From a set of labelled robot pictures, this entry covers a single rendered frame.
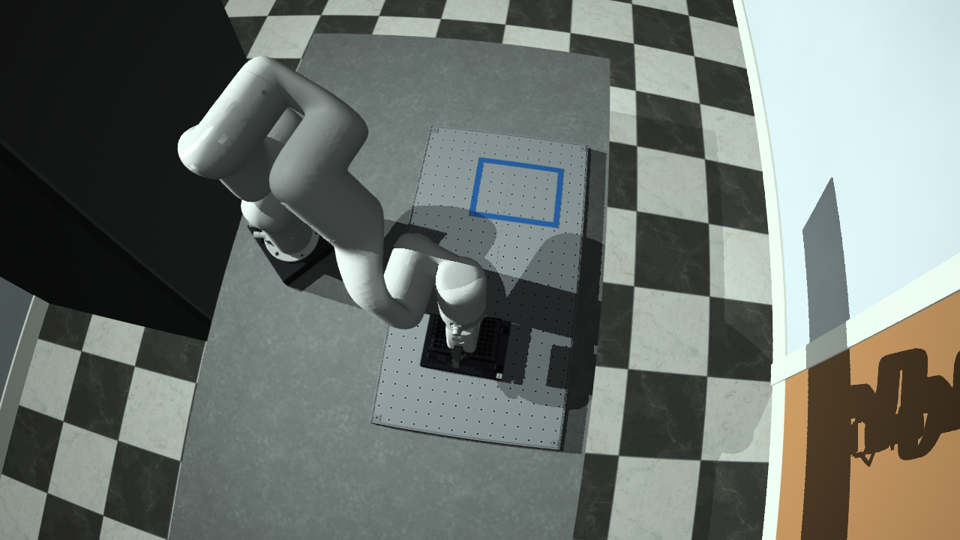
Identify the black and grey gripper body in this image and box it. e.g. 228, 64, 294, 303
443, 320, 481, 353

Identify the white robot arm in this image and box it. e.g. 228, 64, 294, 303
178, 56, 487, 337

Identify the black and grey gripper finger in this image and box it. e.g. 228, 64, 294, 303
451, 345, 470, 370

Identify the blue taped rectangle outline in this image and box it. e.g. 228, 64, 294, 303
469, 157, 564, 228

